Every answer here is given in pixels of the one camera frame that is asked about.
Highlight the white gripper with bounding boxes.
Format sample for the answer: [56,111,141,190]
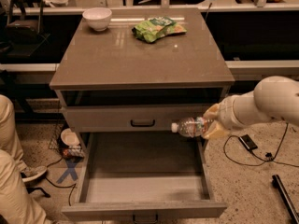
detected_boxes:
[202,95,246,140]

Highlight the clear plastic water bottle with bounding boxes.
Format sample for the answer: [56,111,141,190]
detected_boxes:
[171,117,213,138]

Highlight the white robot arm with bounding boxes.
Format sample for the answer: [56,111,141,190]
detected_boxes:
[203,76,299,139]

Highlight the closed grey drawer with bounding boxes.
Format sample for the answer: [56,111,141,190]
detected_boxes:
[62,104,209,133]

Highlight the open grey drawer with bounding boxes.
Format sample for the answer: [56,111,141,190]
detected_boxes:
[62,132,227,224]

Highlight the grey drawer cabinet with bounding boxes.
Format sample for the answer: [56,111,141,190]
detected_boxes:
[50,7,235,146]

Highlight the black phone on floor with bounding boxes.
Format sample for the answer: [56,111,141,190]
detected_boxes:
[239,134,257,151]

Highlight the black bar on floor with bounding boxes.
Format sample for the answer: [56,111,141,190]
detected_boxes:
[272,175,299,224]

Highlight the green snack bag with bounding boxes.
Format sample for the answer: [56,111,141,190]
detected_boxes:
[132,17,187,44]

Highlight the snack packet on floor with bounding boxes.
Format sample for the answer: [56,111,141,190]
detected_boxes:
[62,148,85,159]

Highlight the white ceramic bowl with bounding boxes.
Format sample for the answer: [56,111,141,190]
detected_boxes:
[82,7,112,31]

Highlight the grey sneaker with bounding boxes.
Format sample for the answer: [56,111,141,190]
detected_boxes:
[21,166,47,183]

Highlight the black chair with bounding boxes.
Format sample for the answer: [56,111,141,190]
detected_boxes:
[0,0,47,58]

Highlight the person's beige trouser legs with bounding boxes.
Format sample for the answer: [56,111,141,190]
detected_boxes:
[0,95,52,224]

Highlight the black cable on floor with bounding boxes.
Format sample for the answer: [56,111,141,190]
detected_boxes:
[222,121,299,169]

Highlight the black cable left floor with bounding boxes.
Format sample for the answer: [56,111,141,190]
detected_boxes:
[45,157,78,207]

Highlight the black wire basket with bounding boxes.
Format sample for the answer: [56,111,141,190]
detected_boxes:
[49,122,68,151]

